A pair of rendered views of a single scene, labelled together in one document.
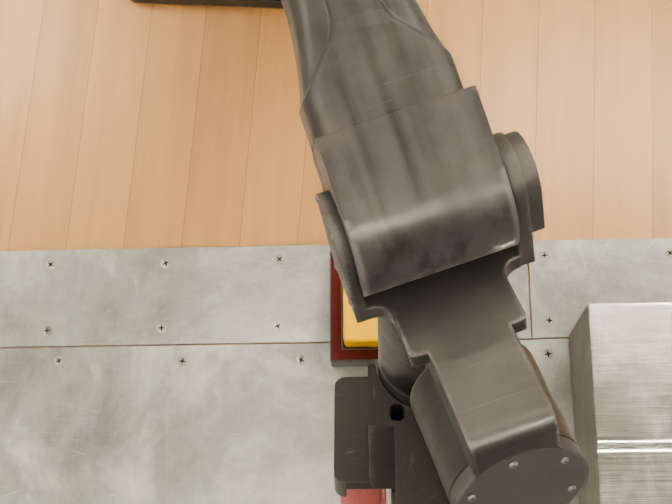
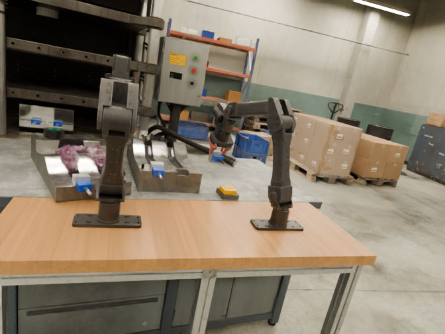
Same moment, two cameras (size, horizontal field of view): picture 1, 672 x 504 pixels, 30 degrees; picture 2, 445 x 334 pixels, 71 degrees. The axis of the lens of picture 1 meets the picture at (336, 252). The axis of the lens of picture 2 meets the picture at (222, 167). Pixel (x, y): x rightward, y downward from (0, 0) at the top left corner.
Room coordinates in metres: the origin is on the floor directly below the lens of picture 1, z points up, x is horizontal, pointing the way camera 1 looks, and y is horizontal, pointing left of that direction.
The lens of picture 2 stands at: (1.28, -0.75, 1.29)
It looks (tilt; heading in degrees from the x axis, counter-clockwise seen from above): 16 degrees down; 148
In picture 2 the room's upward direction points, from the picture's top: 11 degrees clockwise
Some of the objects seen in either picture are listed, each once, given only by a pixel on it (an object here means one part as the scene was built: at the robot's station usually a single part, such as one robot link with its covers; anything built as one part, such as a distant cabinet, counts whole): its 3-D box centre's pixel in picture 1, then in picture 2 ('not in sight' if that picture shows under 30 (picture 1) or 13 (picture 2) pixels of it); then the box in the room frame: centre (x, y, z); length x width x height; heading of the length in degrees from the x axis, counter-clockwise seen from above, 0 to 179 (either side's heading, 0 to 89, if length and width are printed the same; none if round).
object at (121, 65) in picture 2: not in sight; (119, 73); (0.20, -0.53, 1.24); 0.12 x 0.09 x 0.12; 168
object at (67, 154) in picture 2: not in sight; (80, 152); (-0.05, -0.60, 0.90); 0.26 x 0.18 x 0.08; 9
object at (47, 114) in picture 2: not in sight; (52, 114); (-0.96, -0.68, 0.87); 0.50 x 0.27 x 0.17; 172
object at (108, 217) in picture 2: not in sight; (108, 211); (0.37, -0.56, 0.84); 0.20 x 0.07 x 0.08; 78
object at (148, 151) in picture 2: not in sight; (160, 150); (-0.08, -0.26, 0.92); 0.35 x 0.16 x 0.09; 172
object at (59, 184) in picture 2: not in sight; (77, 162); (-0.06, -0.61, 0.86); 0.50 x 0.26 x 0.11; 9
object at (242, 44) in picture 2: not in sight; (205, 81); (-5.55, 2.62, 1.14); 2.06 x 0.65 x 2.27; 73
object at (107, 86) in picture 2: not in sight; (118, 101); (0.36, -0.56, 1.17); 0.30 x 0.09 x 0.12; 168
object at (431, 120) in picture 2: not in sight; (440, 120); (-2.34, 6.90, 1.26); 0.42 x 0.33 x 0.29; 163
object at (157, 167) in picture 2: not in sight; (158, 173); (0.17, -0.34, 0.89); 0.13 x 0.05 x 0.05; 172
